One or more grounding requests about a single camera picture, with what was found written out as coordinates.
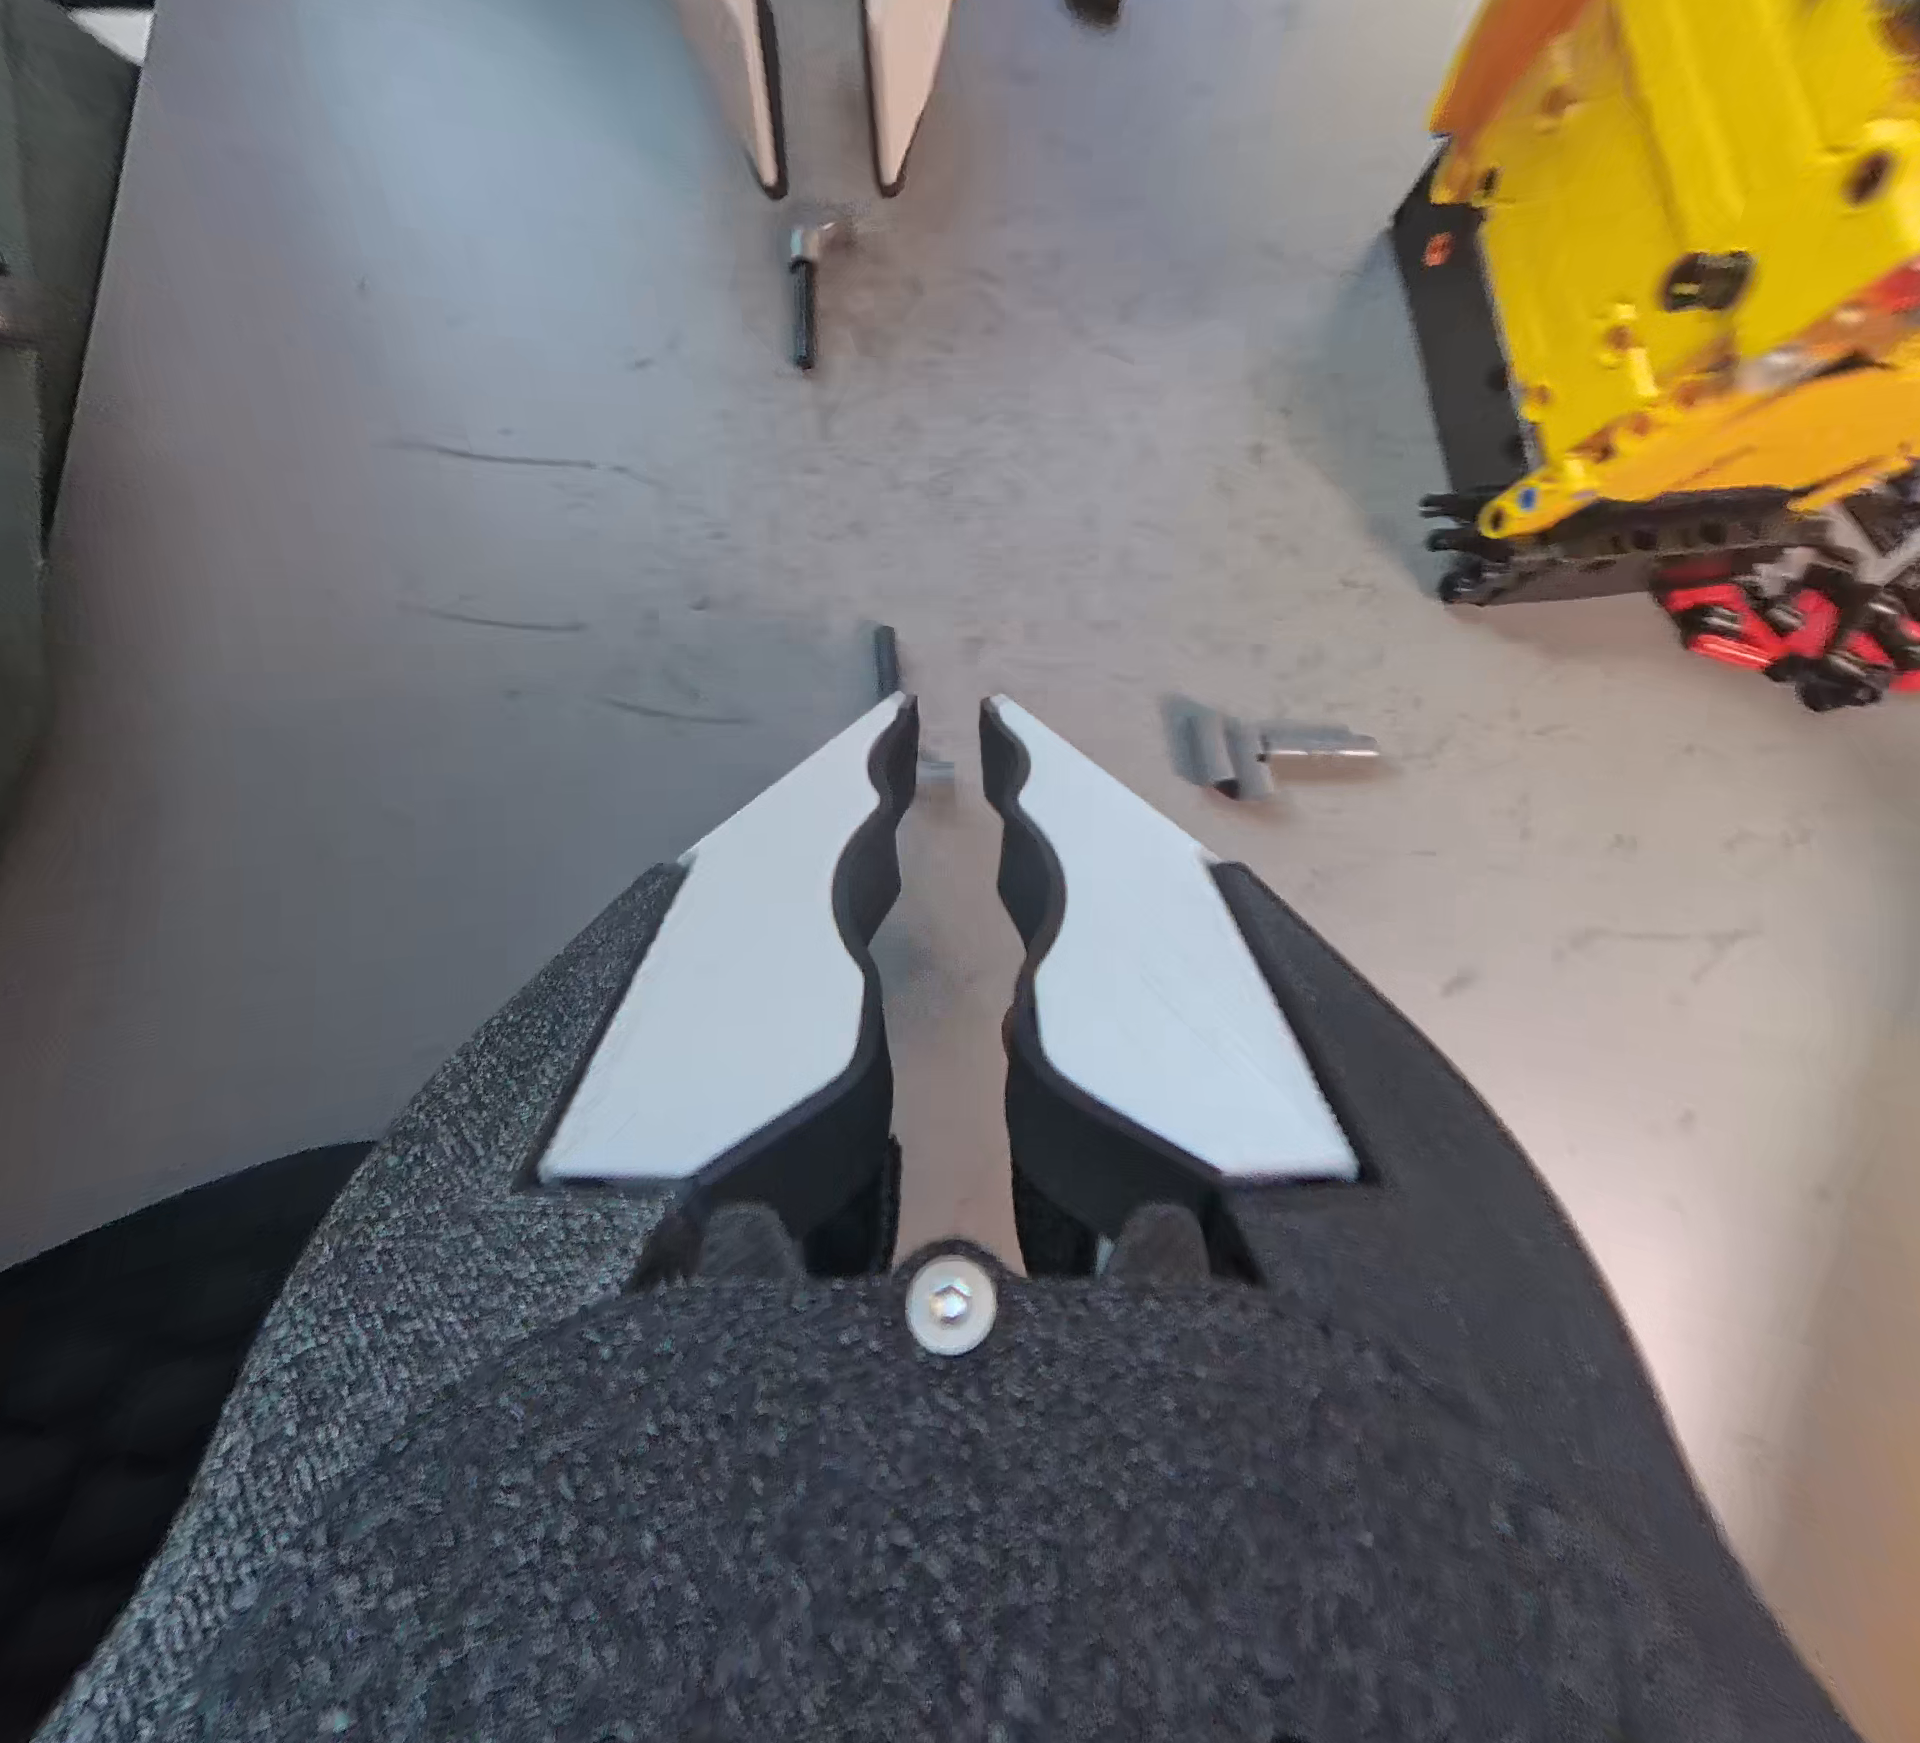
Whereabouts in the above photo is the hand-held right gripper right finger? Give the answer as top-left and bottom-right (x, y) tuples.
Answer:
(980, 693), (1364, 1275)

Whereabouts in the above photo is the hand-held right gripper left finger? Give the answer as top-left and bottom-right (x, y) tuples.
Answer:
(538, 691), (923, 1275)

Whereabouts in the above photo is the yellow lego vehicle model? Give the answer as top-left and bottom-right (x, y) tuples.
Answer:
(1390, 0), (1920, 712)

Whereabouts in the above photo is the person's green hoodie torso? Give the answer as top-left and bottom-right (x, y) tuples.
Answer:
(0, 0), (147, 814)

